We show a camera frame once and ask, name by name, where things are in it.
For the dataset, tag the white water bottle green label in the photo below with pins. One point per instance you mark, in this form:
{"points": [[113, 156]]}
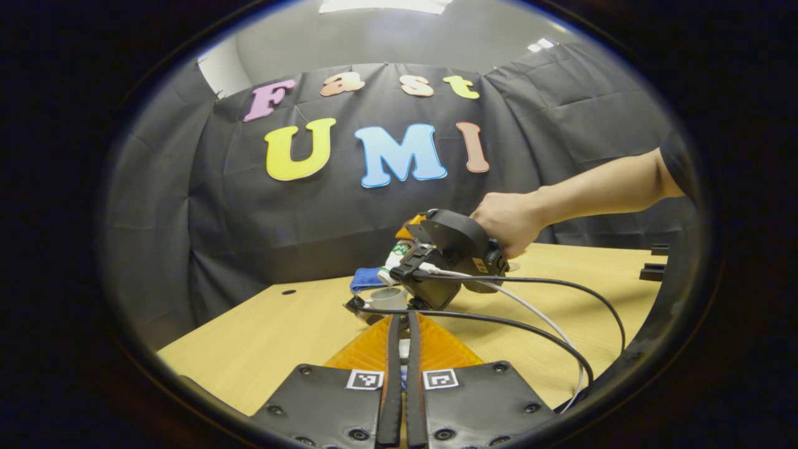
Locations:
{"points": [[398, 252]]}

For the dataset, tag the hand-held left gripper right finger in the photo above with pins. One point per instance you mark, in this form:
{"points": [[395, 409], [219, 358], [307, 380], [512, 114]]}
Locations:
{"points": [[416, 386]]}

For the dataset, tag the person's black shirt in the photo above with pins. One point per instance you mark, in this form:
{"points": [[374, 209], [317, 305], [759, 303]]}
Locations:
{"points": [[676, 162]]}

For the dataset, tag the white teacup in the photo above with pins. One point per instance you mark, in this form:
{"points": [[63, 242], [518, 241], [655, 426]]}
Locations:
{"points": [[386, 299]]}

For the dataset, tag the blue folded towel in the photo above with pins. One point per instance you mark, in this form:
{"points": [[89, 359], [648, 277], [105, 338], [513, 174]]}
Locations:
{"points": [[365, 279]]}

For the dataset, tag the small ceiling light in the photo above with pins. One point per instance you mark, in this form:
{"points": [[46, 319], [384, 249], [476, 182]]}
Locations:
{"points": [[540, 44]]}

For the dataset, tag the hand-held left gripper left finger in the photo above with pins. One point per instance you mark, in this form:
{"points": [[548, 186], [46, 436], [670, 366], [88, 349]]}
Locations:
{"points": [[389, 386]]}

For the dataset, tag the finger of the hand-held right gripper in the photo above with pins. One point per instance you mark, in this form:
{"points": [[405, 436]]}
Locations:
{"points": [[413, 227]]}

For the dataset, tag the small black block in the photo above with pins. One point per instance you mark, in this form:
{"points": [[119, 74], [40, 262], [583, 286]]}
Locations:
{"points": [[653, 272], [660, 249]]}

